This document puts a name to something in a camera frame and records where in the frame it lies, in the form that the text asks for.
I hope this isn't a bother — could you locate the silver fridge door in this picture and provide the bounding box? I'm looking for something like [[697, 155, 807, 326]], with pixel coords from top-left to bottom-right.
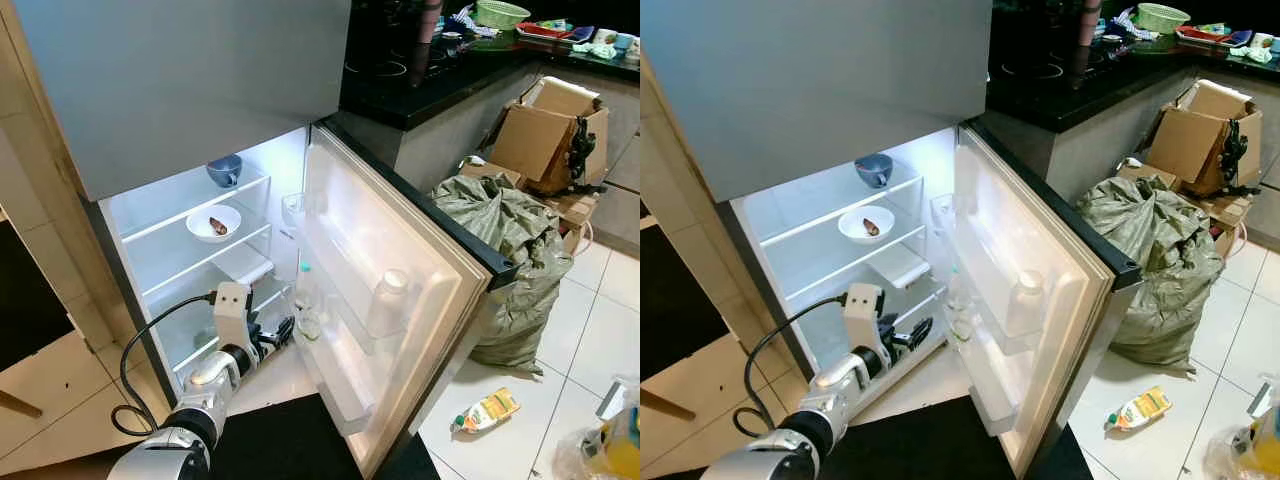
[[290, 120, 521, 479], [945, 120, 1146, 479]]

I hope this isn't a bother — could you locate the clear fridge door shelf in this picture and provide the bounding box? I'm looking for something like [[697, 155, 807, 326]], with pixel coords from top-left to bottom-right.
[[290, 300, 376, 436], [945, 300, 1021, 436], [280, 190, 416, 346], [930, 190, 1051, 346]]

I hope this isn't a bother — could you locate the silver two-door fridge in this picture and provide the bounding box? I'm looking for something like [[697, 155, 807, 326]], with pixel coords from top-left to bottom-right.
[[640, 0, 1146, 480], [8, 0, 521, 480]]

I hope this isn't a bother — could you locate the clear bottle teal cap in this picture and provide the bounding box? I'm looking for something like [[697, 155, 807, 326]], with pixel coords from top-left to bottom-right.
[[944, 262, 974, 345], [292, 260, 324, 343]]

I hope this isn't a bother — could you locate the clear plastic food tray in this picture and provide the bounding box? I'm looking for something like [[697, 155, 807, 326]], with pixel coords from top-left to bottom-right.
[[213, 247, 277, 288], [866, 245, 933, 292]]

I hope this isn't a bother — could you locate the clear bottle white cap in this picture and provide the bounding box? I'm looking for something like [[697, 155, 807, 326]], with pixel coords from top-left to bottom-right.
[[364, 267, 414, 341], [1003, 268, 1048, 341]]

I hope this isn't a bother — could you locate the white bowl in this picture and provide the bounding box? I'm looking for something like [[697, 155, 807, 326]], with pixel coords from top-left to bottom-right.
[[185, 204, 244, 245], [837, 204, 897, 247]]

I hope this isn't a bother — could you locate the dark blue cup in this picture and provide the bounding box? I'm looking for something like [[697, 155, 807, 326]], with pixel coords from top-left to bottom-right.
[[854, 152, 895, 190], [205, 153, 244, 190]]

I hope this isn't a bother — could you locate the yellow green juice carton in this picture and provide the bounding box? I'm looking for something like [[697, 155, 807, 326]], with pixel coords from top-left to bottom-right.
[[450, 387, 522, 435], [1104, 385, 1174, 434]]

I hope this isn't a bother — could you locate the grey-green woven sack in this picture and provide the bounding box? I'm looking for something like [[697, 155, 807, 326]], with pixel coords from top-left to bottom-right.
[[1075, 174, 1227, 374], [430, 172, 577, 377]]

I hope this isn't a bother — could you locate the grey kitchen cabinet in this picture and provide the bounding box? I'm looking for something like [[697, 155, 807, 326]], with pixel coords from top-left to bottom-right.
[[395, 65, 641, 253], [1048, 65, 1280, 253]]

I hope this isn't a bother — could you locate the black kitchen counter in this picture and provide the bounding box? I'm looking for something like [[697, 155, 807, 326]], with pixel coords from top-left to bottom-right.
[[338, 0, 641, 132], [985, 0, 1280, 134]]

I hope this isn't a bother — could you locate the plastic bag with yellow tub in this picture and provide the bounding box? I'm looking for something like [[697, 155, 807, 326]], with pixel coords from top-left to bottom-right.
[[553, 375, 641, 480], [1202, 375, 1280, 480]]

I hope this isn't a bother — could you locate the large open cardboard box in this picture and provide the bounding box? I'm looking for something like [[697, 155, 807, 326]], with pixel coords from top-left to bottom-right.
[[1140, 78, 1264, 199], [485, 75, 612, 197]]

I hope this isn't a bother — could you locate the pink bottle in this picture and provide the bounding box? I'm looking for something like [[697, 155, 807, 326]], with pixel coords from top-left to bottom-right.
[[417, 0, 444, 47], [1076, 0, 1104, 47]]

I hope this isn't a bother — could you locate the blue white striped cloth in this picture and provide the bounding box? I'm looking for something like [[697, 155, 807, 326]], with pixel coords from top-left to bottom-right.
[[1105, 8, 1156, 43], [447, 8, 498, 40]]

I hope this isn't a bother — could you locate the green plastic basket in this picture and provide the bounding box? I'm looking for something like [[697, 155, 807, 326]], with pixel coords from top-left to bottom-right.
[[473, 0, 532, 32], [1134, 2, 1192, 36]]

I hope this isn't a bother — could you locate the red tray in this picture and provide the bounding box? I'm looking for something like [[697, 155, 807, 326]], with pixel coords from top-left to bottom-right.
[[1174, 24, 1233, 47], [516, 20, 573, 44]]

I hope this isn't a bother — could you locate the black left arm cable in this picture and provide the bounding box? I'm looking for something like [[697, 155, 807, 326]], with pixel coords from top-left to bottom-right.
[[742, 294, 853, 439], [110, 290, 221, 439]]

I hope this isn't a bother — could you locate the black strap bundle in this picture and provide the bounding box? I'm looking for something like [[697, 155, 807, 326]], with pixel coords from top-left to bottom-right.
[[1220, 118, 1264, 194], [564, 118, 609, 194]]

